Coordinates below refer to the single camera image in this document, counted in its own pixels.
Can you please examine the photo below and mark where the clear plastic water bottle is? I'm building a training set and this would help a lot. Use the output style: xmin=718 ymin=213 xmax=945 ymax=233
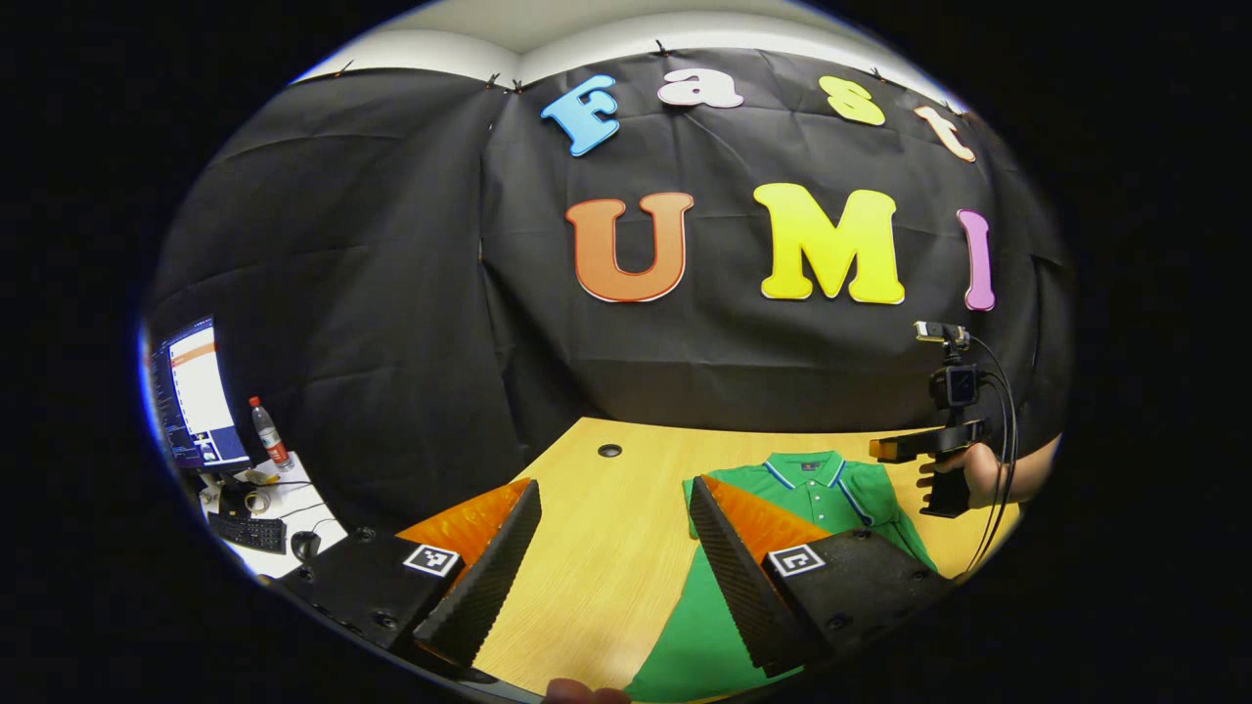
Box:
xmin=247 ymin=395 xmax=294 ymax=473

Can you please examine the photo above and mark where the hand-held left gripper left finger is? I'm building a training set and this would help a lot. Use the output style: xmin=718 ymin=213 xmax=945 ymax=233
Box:
xmin=277 ymin=477 xmax=544 ymax=674

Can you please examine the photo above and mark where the green T-shirt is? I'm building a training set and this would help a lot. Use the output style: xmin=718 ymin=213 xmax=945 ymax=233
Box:
xmin=624 ymin=450 xmax=940 ymax=703

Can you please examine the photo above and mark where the white side desk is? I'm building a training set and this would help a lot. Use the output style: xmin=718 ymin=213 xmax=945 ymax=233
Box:
xmin=196 ymin=452 xmax=349 ymax=580

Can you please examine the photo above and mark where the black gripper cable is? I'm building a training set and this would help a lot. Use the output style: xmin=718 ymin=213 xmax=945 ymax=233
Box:
xmin=963 ymin=335 xmax=1020 ymax=573

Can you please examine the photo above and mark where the black backdrop cloth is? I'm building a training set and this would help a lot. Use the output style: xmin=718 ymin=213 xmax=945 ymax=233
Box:
xmin=147 ymin=47 xmax=1077 ymax=534

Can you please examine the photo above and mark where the computer monitor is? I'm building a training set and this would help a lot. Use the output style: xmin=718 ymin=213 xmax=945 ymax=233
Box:
xmin=147 ymin=315 xmax=253 ymax=519

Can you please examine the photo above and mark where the black keyboard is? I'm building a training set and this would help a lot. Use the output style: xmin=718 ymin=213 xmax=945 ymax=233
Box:
xmin=207 ymin=511 xmax=288 ymax=555

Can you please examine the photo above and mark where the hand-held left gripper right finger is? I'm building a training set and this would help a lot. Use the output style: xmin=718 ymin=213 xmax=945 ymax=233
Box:
xmin=688 ymin=475 xmax=958 ymax=679

